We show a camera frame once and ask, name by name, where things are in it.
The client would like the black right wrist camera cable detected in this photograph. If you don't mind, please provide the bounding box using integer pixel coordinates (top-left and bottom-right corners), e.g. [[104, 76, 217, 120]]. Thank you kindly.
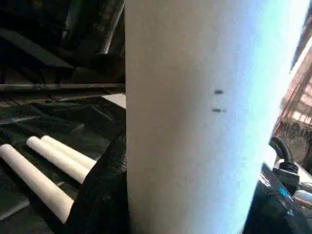
[[269, 136, 302, 182]]

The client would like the dark metal rail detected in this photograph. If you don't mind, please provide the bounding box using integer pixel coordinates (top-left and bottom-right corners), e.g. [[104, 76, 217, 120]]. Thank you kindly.
[[0, 83, 126, 92]]

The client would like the white flat board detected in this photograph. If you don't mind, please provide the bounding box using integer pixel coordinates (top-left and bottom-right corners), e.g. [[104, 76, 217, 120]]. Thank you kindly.
[[100, 93, 126, 111]]

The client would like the black work mat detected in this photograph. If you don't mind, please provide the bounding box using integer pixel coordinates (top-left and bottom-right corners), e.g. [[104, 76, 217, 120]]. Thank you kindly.
[[0, 92, 126, 234]]

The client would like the white plastic table leg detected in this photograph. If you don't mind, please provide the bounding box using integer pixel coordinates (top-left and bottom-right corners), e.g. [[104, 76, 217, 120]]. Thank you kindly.
[[123, 0, 308, 234], [0, 143, 75, 224], [26, 136, 89, 184], [40, 135, 98, 169]]

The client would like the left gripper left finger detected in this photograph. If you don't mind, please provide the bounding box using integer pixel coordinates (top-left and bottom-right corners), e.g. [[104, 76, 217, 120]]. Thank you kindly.
[[55, 130, 129, 234]]

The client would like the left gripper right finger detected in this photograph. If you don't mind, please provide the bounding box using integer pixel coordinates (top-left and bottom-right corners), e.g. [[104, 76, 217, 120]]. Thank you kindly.
[[245, 162, 312, 234]]

